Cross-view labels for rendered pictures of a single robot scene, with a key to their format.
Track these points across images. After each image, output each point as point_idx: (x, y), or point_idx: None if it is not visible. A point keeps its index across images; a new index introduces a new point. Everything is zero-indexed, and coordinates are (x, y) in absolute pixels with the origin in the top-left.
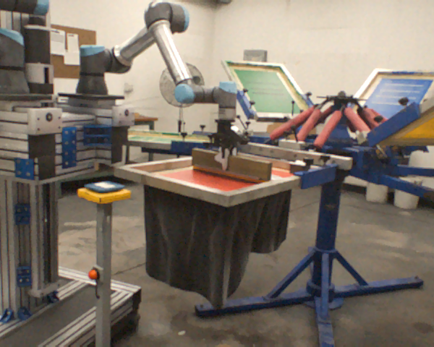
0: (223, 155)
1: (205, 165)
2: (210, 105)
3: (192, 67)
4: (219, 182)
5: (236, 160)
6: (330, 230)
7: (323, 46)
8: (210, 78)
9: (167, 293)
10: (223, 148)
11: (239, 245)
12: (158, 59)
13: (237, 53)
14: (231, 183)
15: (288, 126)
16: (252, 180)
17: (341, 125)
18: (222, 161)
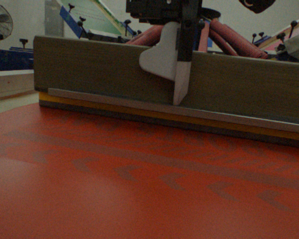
0: (192, 46)
1: (89, 89)
2: (19, 43)
3: (0, 6)
4: (207, 165)
5: (229, 67)
6: None
7: (106, 4)
8: (16, 21)
9: None
10: (195, 16)
11: None
12: None
13: (39, 3)
14: (242, 159)
15: (145, 40)
16: (279, 134)
17: (195, 42)
18: (179, 73)
